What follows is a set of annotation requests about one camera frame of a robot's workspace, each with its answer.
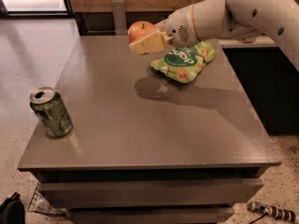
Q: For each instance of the green soda can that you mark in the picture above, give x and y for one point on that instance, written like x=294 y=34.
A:
x=49 y=107

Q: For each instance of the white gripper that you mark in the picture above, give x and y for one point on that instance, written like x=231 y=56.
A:
x=178 y=27

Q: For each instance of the wire basket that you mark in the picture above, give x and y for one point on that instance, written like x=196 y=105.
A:
x=40 y=205

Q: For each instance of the green chip bag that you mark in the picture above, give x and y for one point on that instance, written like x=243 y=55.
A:
x=183 y=65

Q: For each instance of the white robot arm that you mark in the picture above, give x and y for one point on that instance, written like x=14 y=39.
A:
x=227 y=19

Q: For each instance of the black bag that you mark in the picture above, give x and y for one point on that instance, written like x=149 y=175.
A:
x=12 y=210

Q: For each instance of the red orange apple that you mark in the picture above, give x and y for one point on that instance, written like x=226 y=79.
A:
x=139 y=29

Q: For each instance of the grey drawer cabinet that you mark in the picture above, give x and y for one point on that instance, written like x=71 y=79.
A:
x=147 y=150

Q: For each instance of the left metal wall bracket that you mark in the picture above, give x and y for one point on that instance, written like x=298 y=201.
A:
x=119 y=16

